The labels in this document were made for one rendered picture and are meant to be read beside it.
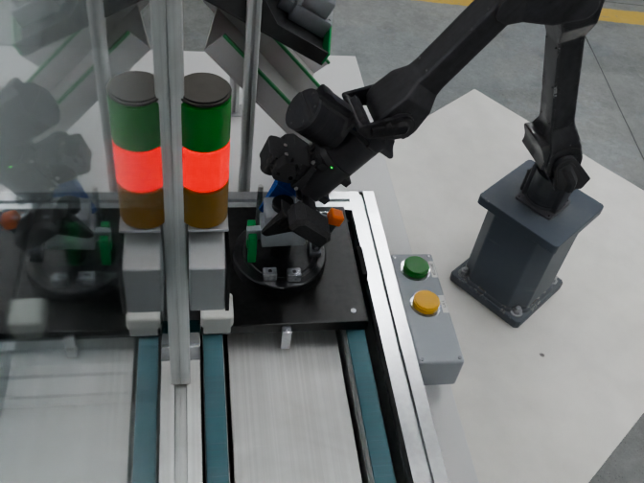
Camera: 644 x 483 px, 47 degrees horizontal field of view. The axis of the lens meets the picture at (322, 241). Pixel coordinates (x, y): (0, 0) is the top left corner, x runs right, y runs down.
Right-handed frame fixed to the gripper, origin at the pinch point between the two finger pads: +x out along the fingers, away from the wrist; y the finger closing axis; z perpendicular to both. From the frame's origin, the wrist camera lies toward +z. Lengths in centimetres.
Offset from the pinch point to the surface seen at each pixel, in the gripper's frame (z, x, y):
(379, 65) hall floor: -122, 40, -205
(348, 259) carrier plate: -16.1, 1.4, -0.3
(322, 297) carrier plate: -12.2, 4.6, 7.2
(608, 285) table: -62, -21, -3
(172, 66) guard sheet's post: 33.0, -20.2, 20.8
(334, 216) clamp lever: -6.9, -4.4, 0.7
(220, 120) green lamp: 26.6, -18.7, 21.2
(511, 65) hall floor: -172, 0, -209
